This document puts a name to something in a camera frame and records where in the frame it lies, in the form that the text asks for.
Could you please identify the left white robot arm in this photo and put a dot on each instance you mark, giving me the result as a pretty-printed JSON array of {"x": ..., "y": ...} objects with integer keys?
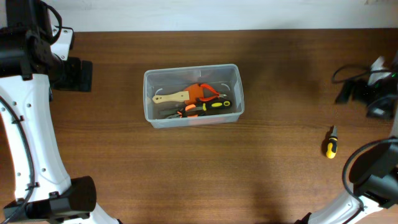
[{"x": 35, "y": 61}]

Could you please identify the red screwdriver bit holder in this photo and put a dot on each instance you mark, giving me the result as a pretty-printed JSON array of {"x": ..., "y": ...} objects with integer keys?
[{"x": 204, "y": 121}]

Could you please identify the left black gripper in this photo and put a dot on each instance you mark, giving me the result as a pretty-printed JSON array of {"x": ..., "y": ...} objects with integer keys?
[{"x": 78, "y": 75}]

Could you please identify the orange black needle-nose pliers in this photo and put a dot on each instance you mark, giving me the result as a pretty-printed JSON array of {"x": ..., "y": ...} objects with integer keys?
[{"x": 189, "y": 111}]

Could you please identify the orange scraper wooden handle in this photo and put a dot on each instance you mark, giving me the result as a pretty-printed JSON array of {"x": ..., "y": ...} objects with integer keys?
[{"x": 190, "y": 95}]

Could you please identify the clear plastic container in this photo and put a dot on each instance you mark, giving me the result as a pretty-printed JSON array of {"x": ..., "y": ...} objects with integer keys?
[{"x": 223, "y": 78}]

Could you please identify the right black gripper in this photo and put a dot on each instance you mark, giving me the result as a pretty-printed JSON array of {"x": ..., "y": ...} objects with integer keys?
[{"x": 356, "y": 92}]

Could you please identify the yellow black screwdriver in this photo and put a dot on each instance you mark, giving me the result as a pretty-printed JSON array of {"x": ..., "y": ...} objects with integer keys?
[{"x": 332, "y": 144}]

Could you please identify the red handled wire cutters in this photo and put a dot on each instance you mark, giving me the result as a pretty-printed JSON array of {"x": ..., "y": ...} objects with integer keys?
[{"x": 208, "y": 88}]

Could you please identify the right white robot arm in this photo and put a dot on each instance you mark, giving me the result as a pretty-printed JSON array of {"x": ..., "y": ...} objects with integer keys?
[{"x": 369, "y": 175}]

